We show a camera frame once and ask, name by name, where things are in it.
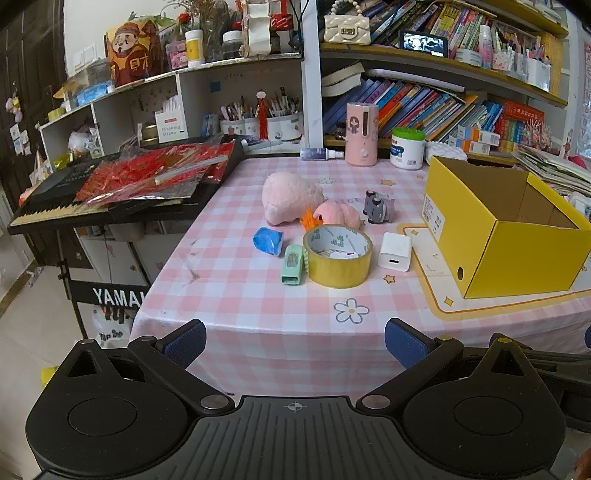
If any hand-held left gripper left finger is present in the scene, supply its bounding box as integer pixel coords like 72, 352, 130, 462
58, 319, 236, 415

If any red decorations plastic bag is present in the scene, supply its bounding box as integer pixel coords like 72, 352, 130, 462
74, 141, 236, 204

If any row of colourful books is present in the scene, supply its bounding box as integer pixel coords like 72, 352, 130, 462
322, 78, 504, 144

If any grey rolled sheet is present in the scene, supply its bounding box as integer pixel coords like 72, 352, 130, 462
367, 68, 467, 90

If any white ceramic ornament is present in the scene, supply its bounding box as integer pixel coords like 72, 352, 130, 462
242, 0, 282, 58

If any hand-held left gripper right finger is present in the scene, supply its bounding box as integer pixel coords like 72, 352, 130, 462
355, 318, 536, 414

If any white charger plug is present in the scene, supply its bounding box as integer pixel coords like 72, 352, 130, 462
378, 232, 413, 273

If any green correction tape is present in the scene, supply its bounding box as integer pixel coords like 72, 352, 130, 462
280, 244, 306, 284

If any white wall switch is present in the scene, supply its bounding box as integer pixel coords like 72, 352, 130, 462
74, 44, 100, 70

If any cream yellow-bordered table mat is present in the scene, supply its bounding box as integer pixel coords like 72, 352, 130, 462
399, 224, 591, 326

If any pink plastic case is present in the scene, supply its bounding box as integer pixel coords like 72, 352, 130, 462
165, 39, 188, 70

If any yellow cardboard box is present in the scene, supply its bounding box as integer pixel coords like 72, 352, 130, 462
424, 156, 591, 300

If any pink plush toy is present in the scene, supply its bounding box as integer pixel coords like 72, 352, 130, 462
262, 172, 362, 230

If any thick white paged book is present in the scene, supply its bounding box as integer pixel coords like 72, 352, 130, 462
321, 62, 365, 97

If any blue plastic packet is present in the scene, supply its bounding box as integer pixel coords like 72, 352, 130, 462
76, 80, 115, 104

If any yellow adhesive tape roll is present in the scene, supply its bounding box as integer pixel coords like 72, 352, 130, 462
302, 224, 373, 289

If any stack of papers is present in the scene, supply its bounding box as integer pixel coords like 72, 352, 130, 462
512, 145, 591, 195

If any white curved shelf unit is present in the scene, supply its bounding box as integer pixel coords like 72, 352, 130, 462
37, 52, 305, 162

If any dried flower bouquet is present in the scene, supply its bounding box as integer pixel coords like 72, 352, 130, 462
178, 0, 232, 28

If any white quilted purse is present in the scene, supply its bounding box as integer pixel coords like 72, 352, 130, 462
425, 141, 469, 162

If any row of thin picture books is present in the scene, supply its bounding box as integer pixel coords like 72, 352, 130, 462
332, 0, 495, 51

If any red doll ornament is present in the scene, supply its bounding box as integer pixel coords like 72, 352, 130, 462
256, 90, 271, 139

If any white pen organiser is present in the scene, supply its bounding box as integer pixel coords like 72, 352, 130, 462
492, 28, 552, 90

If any white jar green lid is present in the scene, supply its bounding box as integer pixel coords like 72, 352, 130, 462
390, 128, 426, 171

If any black keyboard stand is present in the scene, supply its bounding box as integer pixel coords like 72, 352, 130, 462
55, 222, 153, 340

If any pink alphabet wall poster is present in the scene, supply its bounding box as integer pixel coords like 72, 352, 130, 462
582, 42, 591, 158

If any cream handbag pearl handle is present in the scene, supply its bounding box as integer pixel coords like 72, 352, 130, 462
323, 0, 371, 47

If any clear spray bottle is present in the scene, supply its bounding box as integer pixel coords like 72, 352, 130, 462
300, 148, 347, 161

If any small video screen device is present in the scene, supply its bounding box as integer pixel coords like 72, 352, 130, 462
399, 30, 450, 58

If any small grey toy figure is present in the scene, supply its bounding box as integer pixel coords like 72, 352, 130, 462
362, 189, 395, 224

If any black electronic keyboard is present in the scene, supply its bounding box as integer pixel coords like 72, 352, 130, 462
7, 136, 245, 236

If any white printed plastic bag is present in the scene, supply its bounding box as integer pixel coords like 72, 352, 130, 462
92, 307, 134, 347

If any white drawer cabinet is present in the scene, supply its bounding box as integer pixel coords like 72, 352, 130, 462
76, 222, 195, 296

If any yellow white bookshelf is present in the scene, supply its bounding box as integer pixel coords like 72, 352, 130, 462
300, 0, 571, 160

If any pink white bottle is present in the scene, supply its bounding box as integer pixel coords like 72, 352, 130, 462
478, 24, 494, 68

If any orange white carton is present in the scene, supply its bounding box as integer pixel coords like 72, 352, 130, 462
457, 126, 502, 145
447, 136, 491, 155

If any red boxed book set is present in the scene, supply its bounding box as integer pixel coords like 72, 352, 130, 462
494, 100, 546, 151

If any orange printed figure bag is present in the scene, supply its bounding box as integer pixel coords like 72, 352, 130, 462
105, 16, 167, 88

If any pink cylindrical humidifier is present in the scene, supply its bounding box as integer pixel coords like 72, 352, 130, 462
345, 102, 379, 167

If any white straw box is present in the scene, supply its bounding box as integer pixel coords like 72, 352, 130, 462
154, 97, 188, 141

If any white bottle yellow label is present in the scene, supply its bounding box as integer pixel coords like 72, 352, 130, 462
185, 30, 205, 65

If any colourful beaded crown ornament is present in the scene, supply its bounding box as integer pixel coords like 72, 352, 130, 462
522, 117, 552, 148

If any pink checked tablecloth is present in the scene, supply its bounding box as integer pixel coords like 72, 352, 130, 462
129, 154, 591, 398

